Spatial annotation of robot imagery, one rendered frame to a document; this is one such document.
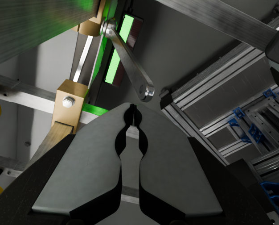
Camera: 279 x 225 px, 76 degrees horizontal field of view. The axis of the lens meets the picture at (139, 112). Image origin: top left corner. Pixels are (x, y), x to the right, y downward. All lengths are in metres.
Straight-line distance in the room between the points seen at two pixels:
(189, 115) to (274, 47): 0.96
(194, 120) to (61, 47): 0.88
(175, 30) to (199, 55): 0.22
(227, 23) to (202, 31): 0.91
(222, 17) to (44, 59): 0.46
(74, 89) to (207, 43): 0.98
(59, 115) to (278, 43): 0.34
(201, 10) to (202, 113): 0.93
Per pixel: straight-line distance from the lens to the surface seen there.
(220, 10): 0.29
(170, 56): 1.19
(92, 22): 0.27
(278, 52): 0.23
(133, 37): 0.43
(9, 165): 0.59
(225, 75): 1.07
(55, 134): 0.37
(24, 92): 0.40
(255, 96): 1.21
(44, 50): 0.58
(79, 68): 0.47
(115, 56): 0.44
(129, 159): 1.69
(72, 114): 0.37
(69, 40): 0.55
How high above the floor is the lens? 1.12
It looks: 57 degrees down
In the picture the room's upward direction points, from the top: 180 degrees counter-clockwise
